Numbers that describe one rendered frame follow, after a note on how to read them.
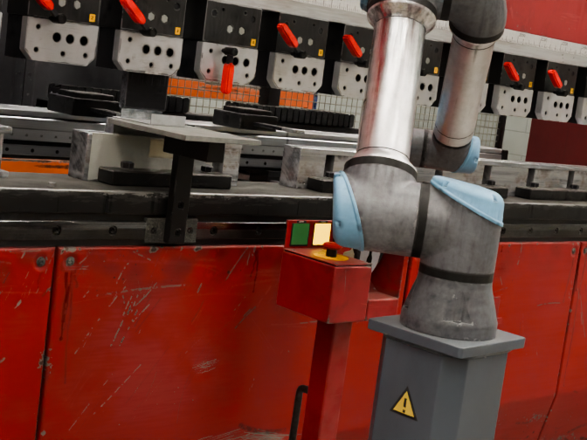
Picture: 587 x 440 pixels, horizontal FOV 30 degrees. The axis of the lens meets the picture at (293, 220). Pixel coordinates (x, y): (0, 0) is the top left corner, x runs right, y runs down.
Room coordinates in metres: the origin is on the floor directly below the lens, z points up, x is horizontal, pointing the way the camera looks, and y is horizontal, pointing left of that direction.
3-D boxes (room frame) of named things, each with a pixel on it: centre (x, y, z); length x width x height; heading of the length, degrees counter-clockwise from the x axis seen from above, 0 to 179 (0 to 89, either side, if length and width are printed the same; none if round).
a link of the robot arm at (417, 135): (2.15, -0.17, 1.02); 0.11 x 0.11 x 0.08; 86
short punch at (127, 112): (2.25, 0.34, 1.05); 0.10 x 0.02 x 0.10; 133
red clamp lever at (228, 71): (2.31, 0.18, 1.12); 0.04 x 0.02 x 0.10; 43
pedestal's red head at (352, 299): (2.23, -0.11, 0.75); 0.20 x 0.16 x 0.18; 133
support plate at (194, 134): (2.14, 0.24, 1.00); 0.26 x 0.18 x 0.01; 43
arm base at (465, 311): (1.68, -0.26, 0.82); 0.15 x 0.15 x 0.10
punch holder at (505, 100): (3.04, -0.53, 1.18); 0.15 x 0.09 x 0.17; 133
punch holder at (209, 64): (2.37, 0.21, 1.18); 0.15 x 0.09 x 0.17; 133
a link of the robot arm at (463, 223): (1.68, -0.25, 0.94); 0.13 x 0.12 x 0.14; 86
